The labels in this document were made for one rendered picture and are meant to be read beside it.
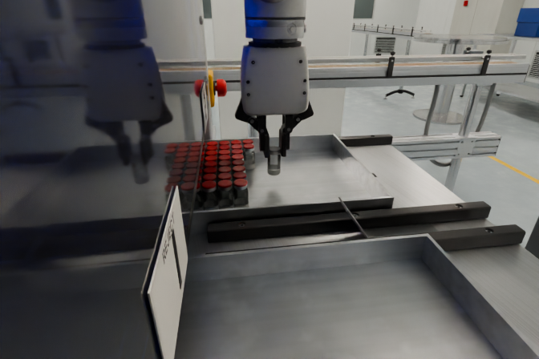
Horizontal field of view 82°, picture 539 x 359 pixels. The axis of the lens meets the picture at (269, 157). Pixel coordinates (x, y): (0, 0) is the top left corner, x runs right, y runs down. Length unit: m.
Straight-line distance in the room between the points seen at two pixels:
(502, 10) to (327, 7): 5.32
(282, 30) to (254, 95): 0.10
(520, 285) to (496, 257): 0.04
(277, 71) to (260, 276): 0.27
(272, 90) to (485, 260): 0.34
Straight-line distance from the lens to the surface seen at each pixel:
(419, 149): 1.83
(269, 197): 0.50
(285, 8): 0.43
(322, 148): 0.69
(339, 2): 2.10
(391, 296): 0.38
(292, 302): 0.35
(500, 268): 0.47
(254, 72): 0.45
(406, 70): 1.62
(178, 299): 0.20
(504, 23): 7.21
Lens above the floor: 1.15
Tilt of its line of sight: 25 degrees down
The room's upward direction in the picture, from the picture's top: straight up
